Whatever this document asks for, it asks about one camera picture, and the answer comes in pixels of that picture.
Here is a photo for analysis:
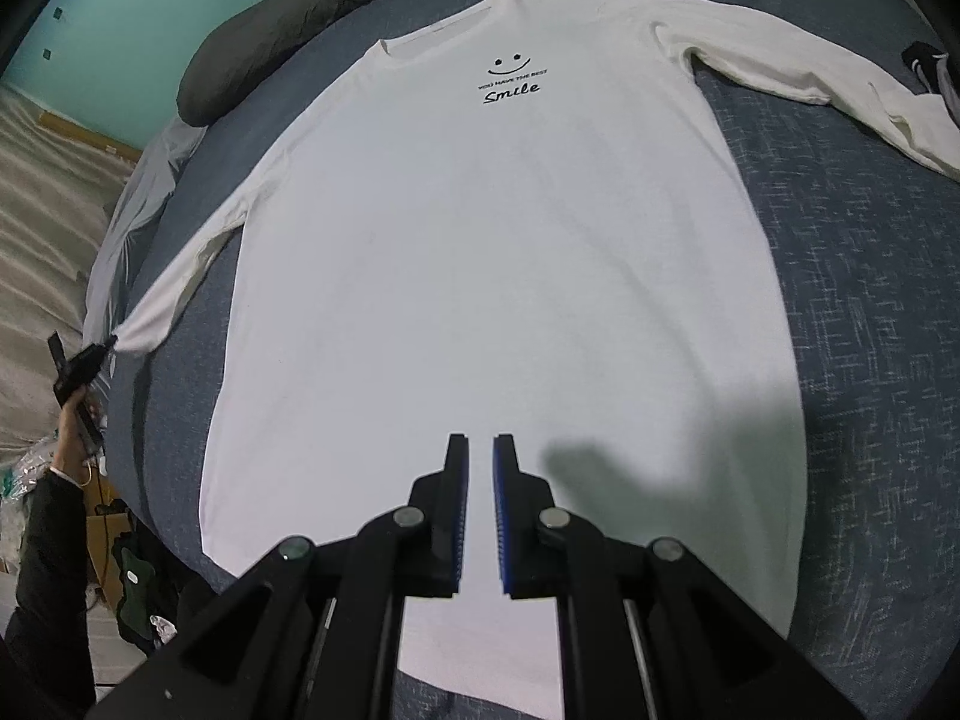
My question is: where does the person's left hand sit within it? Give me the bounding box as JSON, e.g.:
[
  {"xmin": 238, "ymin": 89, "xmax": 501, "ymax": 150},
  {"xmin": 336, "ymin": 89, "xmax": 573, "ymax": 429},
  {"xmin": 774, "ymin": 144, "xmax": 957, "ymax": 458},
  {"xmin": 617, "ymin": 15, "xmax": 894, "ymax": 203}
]
[{"xmin": 52, "ymin": 396, "xmax": 104, "ymax": 485}]

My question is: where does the cardboard box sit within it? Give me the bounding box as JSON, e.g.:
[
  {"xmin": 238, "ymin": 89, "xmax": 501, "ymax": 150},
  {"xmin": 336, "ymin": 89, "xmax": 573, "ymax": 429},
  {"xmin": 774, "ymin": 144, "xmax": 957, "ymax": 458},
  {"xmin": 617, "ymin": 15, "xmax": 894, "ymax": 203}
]
[{"xmin": 82, "ymin": 465, "xmax": 132, "ymax": 616}]

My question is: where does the dark green bag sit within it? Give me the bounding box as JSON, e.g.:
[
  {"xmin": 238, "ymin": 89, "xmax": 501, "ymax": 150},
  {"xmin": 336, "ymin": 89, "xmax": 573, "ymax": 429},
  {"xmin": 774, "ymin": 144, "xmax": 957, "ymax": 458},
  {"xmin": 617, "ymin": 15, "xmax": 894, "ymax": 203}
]
[{"xmin": 116, "ymin": 540, "xmax": 162, "ymax": 653}]

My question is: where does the dark grey rolled duvet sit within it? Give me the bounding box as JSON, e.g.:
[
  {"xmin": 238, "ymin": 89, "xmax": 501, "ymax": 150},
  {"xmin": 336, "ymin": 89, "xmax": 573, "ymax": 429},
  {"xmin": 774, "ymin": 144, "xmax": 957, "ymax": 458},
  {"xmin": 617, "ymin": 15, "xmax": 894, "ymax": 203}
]
[{"xmin": 176, "ymin": 0, "xmax": 526, "ymax": 128}]

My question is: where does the crumpled plastic bag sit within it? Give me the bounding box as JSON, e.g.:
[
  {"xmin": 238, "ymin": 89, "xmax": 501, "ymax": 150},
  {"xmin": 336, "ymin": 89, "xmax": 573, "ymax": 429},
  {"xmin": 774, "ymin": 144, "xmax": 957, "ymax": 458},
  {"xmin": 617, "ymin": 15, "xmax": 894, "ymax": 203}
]
[{"xmin": 0, "ymin": 431, "xmax": 61, "ymax": 578}]

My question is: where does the wooden baseboard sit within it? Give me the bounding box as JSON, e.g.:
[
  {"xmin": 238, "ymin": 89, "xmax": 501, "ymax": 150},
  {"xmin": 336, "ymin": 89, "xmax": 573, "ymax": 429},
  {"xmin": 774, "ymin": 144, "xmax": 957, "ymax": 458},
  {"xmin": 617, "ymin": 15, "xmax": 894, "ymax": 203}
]
[{"xmin": 37, "ymin": 111, "xmax": 143, "ymax": 164}]

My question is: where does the grey striped clothes heap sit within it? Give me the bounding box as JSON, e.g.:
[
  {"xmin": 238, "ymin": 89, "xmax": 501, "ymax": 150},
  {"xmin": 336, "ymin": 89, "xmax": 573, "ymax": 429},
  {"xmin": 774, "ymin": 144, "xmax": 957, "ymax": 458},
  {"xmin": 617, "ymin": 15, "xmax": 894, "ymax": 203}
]
[{"xmin": 900, "ymin": 41, "xmax": 960, "ymax": 125}]

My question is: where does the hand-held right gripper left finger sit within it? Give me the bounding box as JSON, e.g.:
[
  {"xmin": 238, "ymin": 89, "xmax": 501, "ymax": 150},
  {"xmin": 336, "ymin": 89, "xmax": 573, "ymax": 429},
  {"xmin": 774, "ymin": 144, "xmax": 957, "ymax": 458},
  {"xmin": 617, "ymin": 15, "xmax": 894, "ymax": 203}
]
[{"xmin": 90, "ymin": 433, "xmax": 472, "ymax": 720}]

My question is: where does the light grey bed sheet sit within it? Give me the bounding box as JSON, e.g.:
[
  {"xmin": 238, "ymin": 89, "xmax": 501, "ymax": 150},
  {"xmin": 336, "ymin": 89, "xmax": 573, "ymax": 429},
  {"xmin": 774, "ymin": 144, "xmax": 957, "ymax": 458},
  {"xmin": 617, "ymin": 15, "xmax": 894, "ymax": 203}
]
[{"xmin": 81, "ymin": 120, "xmax": 207, "ymax": 368}]

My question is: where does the person's left forearm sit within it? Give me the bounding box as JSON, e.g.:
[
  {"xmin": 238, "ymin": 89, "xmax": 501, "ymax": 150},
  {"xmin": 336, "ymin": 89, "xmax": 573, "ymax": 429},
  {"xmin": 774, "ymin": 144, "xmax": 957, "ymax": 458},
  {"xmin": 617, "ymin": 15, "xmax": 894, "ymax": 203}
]
[{"xmin": 0, "ymin": 465, "xmax": 98, "ymax": 720}]

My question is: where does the white long-sleeve shirt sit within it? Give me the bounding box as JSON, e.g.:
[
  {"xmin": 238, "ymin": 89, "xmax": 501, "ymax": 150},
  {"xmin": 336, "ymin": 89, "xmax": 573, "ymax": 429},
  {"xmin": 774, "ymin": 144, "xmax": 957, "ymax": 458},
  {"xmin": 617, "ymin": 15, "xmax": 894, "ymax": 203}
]
[{"xmin": 112, "ymin": 0, "xmax": 960, "ymax": 720}]

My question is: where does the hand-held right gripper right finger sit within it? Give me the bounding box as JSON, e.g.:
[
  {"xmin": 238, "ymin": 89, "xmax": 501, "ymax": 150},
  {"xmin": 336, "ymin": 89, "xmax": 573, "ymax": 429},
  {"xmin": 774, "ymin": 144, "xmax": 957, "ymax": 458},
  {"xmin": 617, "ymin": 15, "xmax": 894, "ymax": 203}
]
[{"xmin": 491, "ymin": 433, "xmax": 863, "ymax": 720}]

